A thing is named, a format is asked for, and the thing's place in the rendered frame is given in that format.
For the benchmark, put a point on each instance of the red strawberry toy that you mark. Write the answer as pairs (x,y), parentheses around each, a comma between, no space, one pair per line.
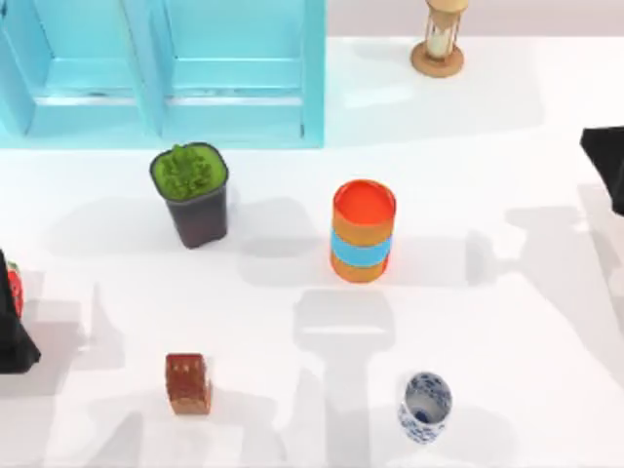
(15,292)

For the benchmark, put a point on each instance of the blue and white cup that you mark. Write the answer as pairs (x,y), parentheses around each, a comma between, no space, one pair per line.
(424,409)

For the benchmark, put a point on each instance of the brown wooden block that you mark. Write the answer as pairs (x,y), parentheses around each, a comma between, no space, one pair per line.
(187,385)

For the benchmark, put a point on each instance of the orange can with blue band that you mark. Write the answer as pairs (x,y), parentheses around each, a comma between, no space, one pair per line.
(363,234)

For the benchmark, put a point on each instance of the light blue rack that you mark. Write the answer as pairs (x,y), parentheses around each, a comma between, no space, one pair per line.
(234,73)

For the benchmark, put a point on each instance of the green plant in dark pot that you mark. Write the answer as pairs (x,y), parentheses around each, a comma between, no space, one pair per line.
(195,205)

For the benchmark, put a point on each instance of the wooden hourglass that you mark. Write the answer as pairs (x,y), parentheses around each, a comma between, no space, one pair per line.
(437,58)

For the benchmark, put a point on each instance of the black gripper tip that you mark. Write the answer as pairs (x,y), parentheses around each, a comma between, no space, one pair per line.
(12,336)
(607,161)

